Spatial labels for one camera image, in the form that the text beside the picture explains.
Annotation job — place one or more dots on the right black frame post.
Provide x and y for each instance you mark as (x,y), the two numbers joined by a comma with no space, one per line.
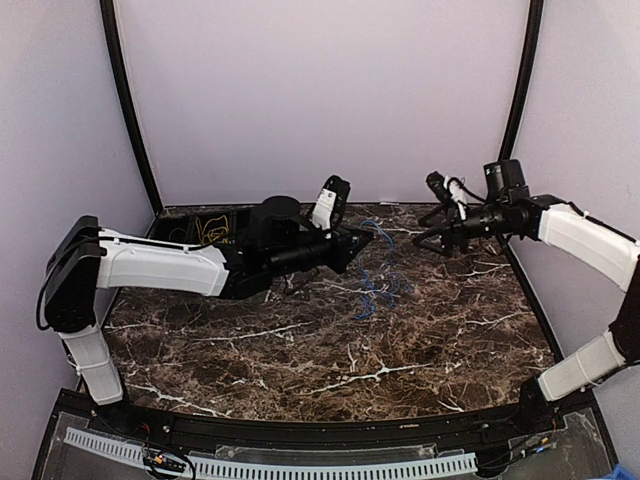
(524,74)

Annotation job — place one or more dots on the blue object at corner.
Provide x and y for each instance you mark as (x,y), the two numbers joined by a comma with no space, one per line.
(620,472)

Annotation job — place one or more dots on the black three-compartment tray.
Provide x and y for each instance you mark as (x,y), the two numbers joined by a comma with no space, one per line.
(201,225)

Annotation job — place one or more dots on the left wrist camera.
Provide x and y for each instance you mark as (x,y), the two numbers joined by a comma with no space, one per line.
(328,211)

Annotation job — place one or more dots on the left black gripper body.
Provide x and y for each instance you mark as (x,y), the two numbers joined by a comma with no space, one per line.
(343,244)

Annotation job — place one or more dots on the white slotted cable duct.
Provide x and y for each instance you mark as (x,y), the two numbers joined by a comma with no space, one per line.
(203,467)

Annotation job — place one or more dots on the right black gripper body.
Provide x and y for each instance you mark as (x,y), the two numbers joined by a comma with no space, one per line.
(460,235)

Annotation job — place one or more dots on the left black frame post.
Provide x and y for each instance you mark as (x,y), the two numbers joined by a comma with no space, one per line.
(128,110)

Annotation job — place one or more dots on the black front rail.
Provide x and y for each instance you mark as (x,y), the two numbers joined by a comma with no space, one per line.
(190,431)

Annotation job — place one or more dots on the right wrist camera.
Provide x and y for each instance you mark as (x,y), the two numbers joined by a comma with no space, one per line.
(450,192)

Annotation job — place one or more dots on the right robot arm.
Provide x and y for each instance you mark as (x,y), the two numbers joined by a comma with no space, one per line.
(510,210)

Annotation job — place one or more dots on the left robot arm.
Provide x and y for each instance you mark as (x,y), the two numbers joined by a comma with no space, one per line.
(278,241)

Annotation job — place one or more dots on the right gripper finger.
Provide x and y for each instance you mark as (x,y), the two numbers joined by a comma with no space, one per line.
(434,239)
(434,216)

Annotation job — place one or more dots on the black frame post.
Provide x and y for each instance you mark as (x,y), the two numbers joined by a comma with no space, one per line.
(524,74)
(128,110)

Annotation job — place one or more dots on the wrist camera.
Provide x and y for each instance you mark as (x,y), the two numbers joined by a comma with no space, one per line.
(328,211)
(450,192)

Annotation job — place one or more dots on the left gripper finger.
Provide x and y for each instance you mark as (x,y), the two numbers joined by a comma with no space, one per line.
(357,234)
(351,249)

